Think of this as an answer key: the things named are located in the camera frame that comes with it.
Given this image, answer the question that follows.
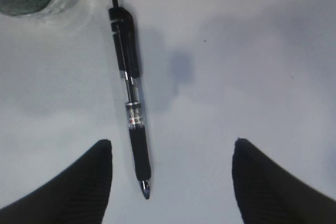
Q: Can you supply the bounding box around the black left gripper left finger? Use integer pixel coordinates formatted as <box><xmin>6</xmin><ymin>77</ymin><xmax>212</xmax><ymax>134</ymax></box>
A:
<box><xmin>1</xmin><ymin>140</ymin><xmax>112</xmax><ymax>223</ymax></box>

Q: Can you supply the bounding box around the black pen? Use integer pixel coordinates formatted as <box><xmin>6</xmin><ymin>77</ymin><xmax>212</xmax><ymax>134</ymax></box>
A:
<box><xmin>108</xmin><ymin>0</ymin><xmax>152</xmax><ymax>200</ymax></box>

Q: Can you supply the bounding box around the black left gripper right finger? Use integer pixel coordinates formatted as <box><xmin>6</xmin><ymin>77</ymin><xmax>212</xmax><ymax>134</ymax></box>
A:
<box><xmin>232</xmin><ymin>138</ymin><xmax>335</xmax><ymax>223</ymax></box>

